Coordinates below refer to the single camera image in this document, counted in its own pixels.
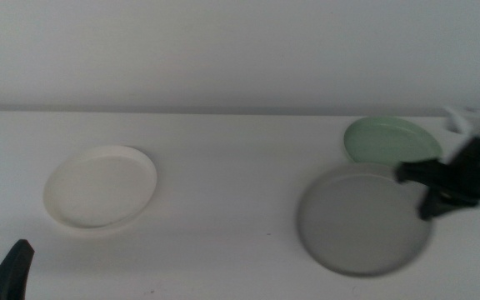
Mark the grey shallow bowl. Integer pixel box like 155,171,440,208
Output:
297,162,434,278

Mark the pale green shallow bowl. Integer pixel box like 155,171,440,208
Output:
342,116,444,166

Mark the white shallow bowl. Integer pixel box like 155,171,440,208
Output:
42,144,158,230

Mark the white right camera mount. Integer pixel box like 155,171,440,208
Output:
442,106,480,135

